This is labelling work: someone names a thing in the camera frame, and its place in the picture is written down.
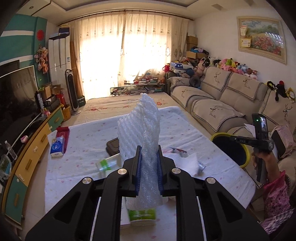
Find white foam net sleeve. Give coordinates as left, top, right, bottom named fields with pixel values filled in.
left=117, top=93, right=163, bottom=210

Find pink sleeved right forearm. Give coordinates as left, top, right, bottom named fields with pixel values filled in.
left=263, top=155, right=291, bottom=219

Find yellow rimmed trash bin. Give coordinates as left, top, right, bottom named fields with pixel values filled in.
left=210, top=133, right=251, bottom=169

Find beige sectional sofa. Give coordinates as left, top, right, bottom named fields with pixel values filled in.
left=166, top=67, right=295, bottom=137

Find clear jar green label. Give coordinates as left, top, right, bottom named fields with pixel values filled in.
left=96, top=153, right=122, bottom=179

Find yellow green tv cabinet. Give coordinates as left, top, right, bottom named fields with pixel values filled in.
left=1, top=104, right=64, bottom=226

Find white paper towel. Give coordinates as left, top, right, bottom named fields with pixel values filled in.
left=164, top=153, right=199, bottom=177

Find blue tissue pack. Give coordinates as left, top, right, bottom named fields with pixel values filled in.
left=50, top=137, right=65, bottom=158

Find green tissue pack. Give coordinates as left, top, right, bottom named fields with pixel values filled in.
left=125, top=197, right=157, bottom=226

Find floral white table cloth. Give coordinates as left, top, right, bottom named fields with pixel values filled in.
left=44, top=105, right=256, bottom=214

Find dark brown small box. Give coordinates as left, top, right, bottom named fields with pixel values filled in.
left=106, top=138, right=119, bottom=156

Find pile of plush toys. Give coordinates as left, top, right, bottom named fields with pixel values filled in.
left=194, top=56, right=258, bottom=80

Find red flat box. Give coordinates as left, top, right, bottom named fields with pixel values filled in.
left=56, top=126, right=70, bottom=154

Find clear water bottle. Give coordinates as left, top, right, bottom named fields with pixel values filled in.
left=4, top=141, right=17, bottom=160

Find floral floor mat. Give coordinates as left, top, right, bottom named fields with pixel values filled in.
left=72, top=92, right=176, bottom=126

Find black tower fan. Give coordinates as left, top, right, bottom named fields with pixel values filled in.
left=65, top=69, right=81, bottom=115

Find flat screen television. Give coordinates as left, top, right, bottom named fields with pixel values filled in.
left=1, top=66, right=41, bottom=153

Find pile of books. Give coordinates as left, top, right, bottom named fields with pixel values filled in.
left=110, top=77, right=165, bottom=96

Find cream floral curtains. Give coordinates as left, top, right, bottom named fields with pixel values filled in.
left=69, top=11, right=190, bottom=100

